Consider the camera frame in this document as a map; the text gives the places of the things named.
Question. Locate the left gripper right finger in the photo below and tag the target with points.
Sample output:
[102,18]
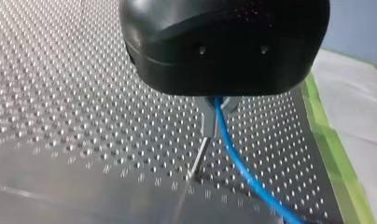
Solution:
[230,104]

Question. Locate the metal post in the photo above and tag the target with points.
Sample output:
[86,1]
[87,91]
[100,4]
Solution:
[199,158]

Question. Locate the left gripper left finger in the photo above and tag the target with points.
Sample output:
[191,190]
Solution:
[210,119]

